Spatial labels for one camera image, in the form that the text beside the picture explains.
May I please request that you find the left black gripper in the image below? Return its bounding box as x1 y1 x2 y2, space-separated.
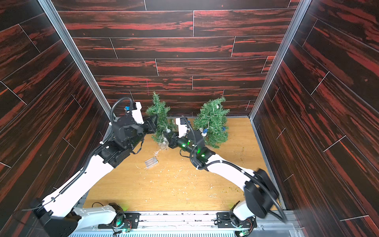
125 114 157 153

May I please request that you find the white string lights wire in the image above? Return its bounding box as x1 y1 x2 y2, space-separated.
153 118 181 158

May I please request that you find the small christmas tree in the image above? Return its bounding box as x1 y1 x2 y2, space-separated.
146 91 174 145

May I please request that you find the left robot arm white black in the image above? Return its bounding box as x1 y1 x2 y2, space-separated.
33 114 158 237

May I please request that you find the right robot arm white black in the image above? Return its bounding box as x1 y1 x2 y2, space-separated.
163 132 286 222

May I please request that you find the right decorated christmas tree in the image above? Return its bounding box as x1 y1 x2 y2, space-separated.
194 97 230 149

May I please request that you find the left clear battery box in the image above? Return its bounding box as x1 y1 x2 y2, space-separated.
145 157 159 169

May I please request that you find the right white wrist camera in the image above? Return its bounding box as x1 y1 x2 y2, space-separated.
175 117 189 138

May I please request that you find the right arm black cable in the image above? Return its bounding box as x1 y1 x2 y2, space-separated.
180 115 288 223

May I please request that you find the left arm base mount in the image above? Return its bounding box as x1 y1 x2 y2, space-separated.
98 212 141 231

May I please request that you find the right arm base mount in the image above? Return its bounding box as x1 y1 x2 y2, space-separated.
214 211 258 229

